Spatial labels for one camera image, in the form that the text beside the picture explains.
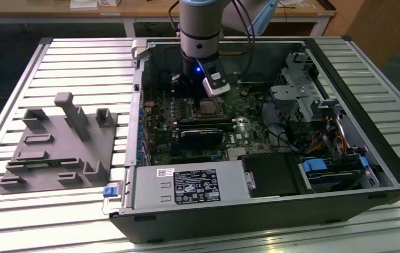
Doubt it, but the silver cpu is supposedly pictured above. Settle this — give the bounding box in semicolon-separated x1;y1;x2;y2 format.
199;100;222;113

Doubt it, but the cpu socket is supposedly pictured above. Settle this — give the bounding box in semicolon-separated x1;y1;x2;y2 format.
191;97;230;119

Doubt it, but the black ram slot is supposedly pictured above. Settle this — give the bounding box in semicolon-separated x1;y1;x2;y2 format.
177;118;238;123
178;123;238;128
178;125;238;130
177;121;238;125

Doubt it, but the grey case latch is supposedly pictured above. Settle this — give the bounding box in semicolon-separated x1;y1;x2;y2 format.
130;39;155;61

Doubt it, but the black graphics card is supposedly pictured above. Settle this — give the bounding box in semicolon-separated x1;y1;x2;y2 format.
178;128;226;150

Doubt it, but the green motherboard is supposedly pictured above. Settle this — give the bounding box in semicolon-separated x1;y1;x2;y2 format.
139;84;274;168

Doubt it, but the silver drive cage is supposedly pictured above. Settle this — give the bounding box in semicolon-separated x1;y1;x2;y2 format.
269;51;329;123

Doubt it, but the wooden desk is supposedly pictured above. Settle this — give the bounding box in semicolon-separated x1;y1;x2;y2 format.
0;0;337;37

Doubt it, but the silver chipset heat sink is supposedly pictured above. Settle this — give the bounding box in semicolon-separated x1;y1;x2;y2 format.
227;147;247;159

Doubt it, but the white box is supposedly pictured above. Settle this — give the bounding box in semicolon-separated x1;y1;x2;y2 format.
70;0;99;12

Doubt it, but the silver power supply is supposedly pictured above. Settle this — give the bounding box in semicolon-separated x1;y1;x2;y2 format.
124;160;256;213

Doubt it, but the black drive bay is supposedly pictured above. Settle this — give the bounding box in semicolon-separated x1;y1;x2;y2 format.
241;154;305;198

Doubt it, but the grey parts rack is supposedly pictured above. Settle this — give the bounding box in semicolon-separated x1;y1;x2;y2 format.
0;92;119;196

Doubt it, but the hard disk in blue carrier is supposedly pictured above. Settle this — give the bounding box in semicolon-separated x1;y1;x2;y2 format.
300;157;368;192

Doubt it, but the green ram stick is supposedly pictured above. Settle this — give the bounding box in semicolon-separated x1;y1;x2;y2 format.
21;160;63;169

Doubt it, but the wooden cabinet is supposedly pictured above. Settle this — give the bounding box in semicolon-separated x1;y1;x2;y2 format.
344;0;400;69

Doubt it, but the black silver pc case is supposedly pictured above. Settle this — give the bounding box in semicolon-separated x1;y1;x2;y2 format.
108;35;400;245

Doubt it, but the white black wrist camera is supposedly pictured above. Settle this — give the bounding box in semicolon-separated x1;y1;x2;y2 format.
202;59;231;97

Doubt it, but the orange yellow wire bundle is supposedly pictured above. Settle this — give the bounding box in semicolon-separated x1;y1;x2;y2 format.
309;130;349;155

